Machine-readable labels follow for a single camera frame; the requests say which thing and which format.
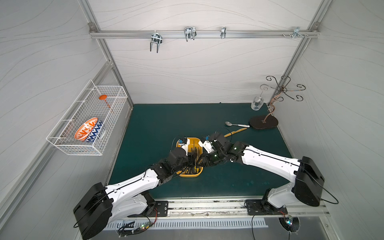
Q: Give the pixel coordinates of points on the white vented strip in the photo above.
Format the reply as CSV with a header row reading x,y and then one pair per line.
x,y
183,224

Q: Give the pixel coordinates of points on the metal loop hook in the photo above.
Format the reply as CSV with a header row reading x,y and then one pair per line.
x,y
190,33

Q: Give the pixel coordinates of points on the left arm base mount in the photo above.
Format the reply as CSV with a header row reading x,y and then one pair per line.
x,y
156,208

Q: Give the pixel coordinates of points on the copper hook stand pole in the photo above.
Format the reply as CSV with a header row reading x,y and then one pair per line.
x,y
281,91

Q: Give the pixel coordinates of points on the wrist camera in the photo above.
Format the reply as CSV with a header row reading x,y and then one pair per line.
x,y
184,144
207,146

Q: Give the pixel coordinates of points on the aluminium crossbar rail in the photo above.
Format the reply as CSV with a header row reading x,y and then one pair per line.
x,y
201,34

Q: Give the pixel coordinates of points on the orange spoon in basket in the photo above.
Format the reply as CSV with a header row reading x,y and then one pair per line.
x,y
104,99

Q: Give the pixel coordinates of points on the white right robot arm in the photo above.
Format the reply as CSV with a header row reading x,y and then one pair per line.
x,y
305,181

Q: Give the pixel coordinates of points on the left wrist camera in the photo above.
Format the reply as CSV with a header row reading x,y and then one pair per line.
x,y
184,144

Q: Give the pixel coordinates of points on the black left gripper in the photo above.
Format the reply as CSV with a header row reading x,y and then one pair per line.
x,y
191,157

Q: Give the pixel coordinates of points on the dark oval stand base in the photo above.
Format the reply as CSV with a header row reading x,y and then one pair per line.
x,y
263,122

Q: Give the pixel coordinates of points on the spoon with white cartoon handle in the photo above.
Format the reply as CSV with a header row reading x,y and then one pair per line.
x,y
229,124

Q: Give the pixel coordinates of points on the metal double hook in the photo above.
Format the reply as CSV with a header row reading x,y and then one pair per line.
x,y
156,40

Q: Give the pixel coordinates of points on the white wire basket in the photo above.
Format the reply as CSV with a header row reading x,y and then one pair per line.
x,y
86,106

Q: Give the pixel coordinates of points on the yellow plastic storage box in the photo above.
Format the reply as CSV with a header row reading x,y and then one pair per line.
x,y
190,157

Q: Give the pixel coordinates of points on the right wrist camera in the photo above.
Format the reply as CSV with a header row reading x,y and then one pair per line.
x,y
207,146

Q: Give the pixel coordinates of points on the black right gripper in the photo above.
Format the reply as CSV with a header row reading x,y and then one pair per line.
x,y
207,158

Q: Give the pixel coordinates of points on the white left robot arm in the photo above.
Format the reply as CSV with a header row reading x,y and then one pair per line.
x,y
104,204

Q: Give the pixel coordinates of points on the round fan unit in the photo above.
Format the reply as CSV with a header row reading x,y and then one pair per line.
x,y
290,224

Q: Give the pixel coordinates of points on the small metal hook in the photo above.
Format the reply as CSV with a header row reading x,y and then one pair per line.
x,y
223,32

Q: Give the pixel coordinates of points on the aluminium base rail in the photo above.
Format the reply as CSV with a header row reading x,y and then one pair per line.
x,y
230,208

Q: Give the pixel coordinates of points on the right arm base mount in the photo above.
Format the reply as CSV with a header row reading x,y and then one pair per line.
x,y
263,207

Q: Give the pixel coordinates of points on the blue white patterned bowl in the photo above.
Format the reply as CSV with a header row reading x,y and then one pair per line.
x,y
93,135

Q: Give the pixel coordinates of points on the metal corner hook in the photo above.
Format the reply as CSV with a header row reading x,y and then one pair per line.
x,y
296,34

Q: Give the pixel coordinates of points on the orange white patterned bowl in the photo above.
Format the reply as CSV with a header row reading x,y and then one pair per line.
x,y
84,130

